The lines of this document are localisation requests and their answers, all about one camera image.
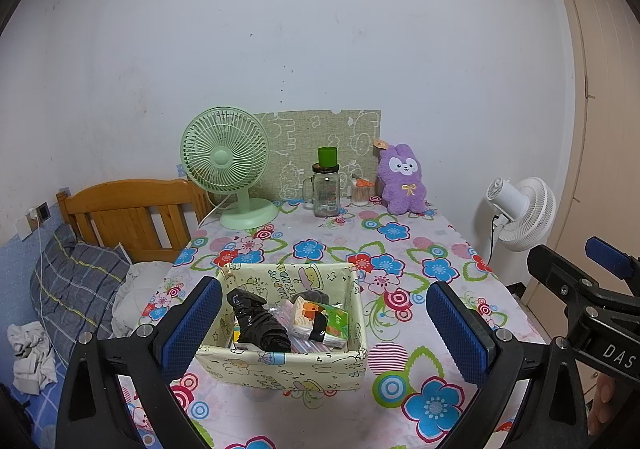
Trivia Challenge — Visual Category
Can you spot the beige door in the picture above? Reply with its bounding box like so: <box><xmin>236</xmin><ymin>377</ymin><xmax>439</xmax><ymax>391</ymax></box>
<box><xmin>525</xmin><ymin>0</ymin><xmax>640</xmax><ymax>317</ymax></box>

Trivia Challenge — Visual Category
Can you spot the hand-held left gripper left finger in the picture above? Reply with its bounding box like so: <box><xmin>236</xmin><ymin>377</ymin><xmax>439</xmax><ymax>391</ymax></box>
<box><xmin>55</xmin><ymin>275</ymin><xmax>223</xmax><ymax>449</ymax></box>

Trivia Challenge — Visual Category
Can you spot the white standing fan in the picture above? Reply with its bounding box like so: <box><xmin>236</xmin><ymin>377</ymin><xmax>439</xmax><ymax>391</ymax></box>
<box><xmin>486</xmin><ymin>176</ymin><xmax>557</xmax><ymax>262</ymax></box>

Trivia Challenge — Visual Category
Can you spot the white crumpled cloth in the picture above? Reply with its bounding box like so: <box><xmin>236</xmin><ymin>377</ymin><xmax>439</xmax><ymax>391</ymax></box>
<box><xmin>7</xmin><ymin>321</ymin><xmax>58</xmax><ymax>396</ymax></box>

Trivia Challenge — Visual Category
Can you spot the floral tablecloth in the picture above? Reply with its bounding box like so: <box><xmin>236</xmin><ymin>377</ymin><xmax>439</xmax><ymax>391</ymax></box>
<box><xmin>117</xmin><ymin>199</ymin><xmax>551</xmax><ymax>449</ymax></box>

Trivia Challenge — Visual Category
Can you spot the green printed board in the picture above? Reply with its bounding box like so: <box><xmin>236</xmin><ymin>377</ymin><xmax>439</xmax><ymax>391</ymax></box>
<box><xmin>252</xmin><ymin>110</ymin><xmax>382</xmax><ymax>204</ymax></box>

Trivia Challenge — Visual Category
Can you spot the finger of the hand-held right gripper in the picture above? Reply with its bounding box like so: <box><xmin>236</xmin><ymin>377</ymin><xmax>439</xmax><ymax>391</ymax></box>
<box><xmin>526</xmin><ymin>245</ymin><xmax>608</xmax><ymax>330</ymax></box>
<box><xmin>586</xmin><ymin>236</ymin><xmax>640</xmax><ymax>281</ymax></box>

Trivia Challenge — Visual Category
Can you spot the small jar with orange lid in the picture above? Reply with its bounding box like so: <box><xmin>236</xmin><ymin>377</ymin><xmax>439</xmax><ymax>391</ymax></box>
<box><xmin>351</xmin><ymin>178</ymin><xmax>375</xmax><ymax>206</ymax></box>

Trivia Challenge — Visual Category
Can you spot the person's right hand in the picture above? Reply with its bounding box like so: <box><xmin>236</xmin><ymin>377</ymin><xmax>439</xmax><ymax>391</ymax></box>
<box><xmin>586</xmin><ymin>373</ymin><xmax>621</xmax><ymax>439</ymax></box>

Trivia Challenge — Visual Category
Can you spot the white quilt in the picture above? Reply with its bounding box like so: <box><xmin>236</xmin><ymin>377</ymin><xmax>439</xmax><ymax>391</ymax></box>
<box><xmin>111</xmin><ymin>260</ymin><xmax>173</xmax><ymax>341</ymax></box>

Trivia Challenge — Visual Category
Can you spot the wall socket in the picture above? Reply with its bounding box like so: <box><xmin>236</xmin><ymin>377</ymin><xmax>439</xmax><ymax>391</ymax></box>
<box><xmin>26</xmin><ymin>203</ymin><xmax>52</xmax><ymax>236</ymax></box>

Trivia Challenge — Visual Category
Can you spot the black umbrella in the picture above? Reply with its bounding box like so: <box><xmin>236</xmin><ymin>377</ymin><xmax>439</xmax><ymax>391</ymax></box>
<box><xmin>226</xmin><ymin>289</ymin><xmax>292</xmax><ymax>352</ymax></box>

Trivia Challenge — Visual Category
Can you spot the purple plush bunny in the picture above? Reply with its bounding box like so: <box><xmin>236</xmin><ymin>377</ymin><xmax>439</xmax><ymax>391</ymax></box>
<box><xmin>376</xmin><ymin>144</ymin><xmax>432</xmax><ymax>216</ymax></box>

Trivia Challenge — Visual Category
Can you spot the grey plaid pillow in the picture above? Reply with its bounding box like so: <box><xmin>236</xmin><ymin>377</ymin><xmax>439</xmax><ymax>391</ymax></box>
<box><xmin>30</xmin><ymin>223</ymin><xmax>132</xmax><ymax>365</ymax></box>

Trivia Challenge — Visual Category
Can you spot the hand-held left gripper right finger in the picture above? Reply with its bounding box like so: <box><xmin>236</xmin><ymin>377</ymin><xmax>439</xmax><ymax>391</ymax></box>
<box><xmin>426</xmin><ymin>280</ymin><xmax>591</xmax><ymax>449</ymax></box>

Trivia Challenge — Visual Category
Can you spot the black fan cable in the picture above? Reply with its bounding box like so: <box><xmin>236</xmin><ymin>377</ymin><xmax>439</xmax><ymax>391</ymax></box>
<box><xmin>487</xmin><ymin>214</ymin><xmax>501</xmax><ymax>262</ymax></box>

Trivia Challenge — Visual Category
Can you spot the colourful snack packet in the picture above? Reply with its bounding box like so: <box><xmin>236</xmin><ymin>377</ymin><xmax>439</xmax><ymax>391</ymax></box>
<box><xmin>291</xmin><ymin>294</ymin><xmax>331</xmax><ymax>342</ymax></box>

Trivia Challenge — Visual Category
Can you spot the glass jar with black lid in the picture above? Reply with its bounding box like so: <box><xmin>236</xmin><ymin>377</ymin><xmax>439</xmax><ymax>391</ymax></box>
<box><xmin>302</xmin><ymin>163</ymin><xmax>349</xmax><ymax>218</ymax></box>

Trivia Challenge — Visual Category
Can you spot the green tissue pack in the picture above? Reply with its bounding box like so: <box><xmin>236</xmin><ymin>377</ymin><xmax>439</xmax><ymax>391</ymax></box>
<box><xmin>320</xmin><ymin>303</ymin><xmax>351</xmax><ymax>349</ymax></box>

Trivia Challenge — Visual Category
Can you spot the blue checked bed sheet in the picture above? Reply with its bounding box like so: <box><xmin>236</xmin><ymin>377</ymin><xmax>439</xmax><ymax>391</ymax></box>
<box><xmin>0</xmin><ymin>236</ymin><xmax>71</xmax><ymax>449</ymax></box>

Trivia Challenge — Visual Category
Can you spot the white charger cable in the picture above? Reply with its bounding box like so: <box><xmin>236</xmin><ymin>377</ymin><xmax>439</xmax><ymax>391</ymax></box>
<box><xmin>30</xmin><ymin>226</ymin><xmax>57</xmax><ymax>345</ymax></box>

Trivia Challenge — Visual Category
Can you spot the yellow printed storage box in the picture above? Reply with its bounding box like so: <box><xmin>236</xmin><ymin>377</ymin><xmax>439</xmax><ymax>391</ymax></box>
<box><xmin>195</xmin><ymin>262</ymin><xmax>368</xmax><ymax>394</ymax></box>

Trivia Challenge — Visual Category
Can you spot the green desk fan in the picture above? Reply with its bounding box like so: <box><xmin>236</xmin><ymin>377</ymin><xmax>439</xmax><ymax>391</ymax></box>
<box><xmin>180</xmin><ymin>106</ymin><xmax>278</xmax><ymax>231</ymax></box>

